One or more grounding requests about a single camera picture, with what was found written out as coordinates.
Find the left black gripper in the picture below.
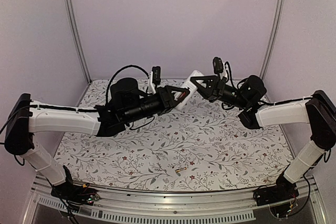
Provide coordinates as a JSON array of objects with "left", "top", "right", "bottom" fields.
[{"left": 123, "top": 86, "right": 189, "bottom": 124}]

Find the white remote control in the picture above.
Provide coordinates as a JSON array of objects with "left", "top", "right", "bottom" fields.
[{"left": 175, "top": 70, "right": 203, "bottom": 110}]

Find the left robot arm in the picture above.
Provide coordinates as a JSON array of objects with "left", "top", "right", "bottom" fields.
[{"left": 3, "top": 78, "right": 190, "bottom": 200}]

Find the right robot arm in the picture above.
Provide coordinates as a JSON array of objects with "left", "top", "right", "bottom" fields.
[{"left": 190, "top": 75, "right": 335, "bottom": 201}]

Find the floral patterned table mat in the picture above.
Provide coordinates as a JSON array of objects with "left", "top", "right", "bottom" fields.
[{"left": 55, "top": 94, "right": 293, "bottom": 191}]

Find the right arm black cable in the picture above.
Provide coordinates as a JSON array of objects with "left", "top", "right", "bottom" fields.
[{"left": 222, "top": 100, "right": 241, "bottom": 109}]

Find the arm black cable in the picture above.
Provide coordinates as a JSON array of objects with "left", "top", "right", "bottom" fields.
[
  {"left": 222, "top": 100, "right": 241, "bottom": 109},
  {"left": 107, "top": 64, "right": 150, "bottom": 104}
]

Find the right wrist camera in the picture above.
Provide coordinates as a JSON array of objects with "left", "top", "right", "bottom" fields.
[{"left": 213, "top": 57, "right": 224, "bottom": 74}]

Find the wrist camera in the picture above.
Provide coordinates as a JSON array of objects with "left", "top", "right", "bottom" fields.
[
  {"left": 152, "top": 66, "right": 161, "bottom": 86},
  {"left": 213, "top": 57, "right": 224, "bottom": 74}
]

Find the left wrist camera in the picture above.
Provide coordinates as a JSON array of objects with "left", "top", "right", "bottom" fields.
[{"left": 152, "top": 66, "right": 161, "bottom": 86}]

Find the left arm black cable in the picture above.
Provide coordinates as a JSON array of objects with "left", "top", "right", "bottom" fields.
[{"left": 107, "top": 64, "right": 150, "bottom": 104}]

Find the right aluminium frame post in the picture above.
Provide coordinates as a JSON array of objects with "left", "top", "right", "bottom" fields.
[{"left": 258, "top": 0, "right": 289, "bottom": 80}]

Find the aluminium frame post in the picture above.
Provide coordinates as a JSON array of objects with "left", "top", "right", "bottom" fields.
[
  {"left": 258, "top": 0, "right": 289, "bottom": 80},
  {"left": 64, "top": 0, "right": 92, "bottom": 84}
]

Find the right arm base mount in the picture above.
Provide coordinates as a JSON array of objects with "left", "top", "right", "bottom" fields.
[{"left": 253, "top": 182, "right": 299, "bottom": 206}]

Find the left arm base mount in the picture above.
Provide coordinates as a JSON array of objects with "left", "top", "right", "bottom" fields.
[{"left": 51, "top": 182, "right": 100, "bottom": 206}]

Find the left aluminium frame post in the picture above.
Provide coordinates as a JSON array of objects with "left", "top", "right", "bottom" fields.
[{"left": 64, "top": 0, "right": 92, "bottom": 84}]

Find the front aluminium rail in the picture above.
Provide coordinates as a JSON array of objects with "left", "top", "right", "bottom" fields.
[{"left": 23, "top": 176, "right": 328, "bottom": 223}]

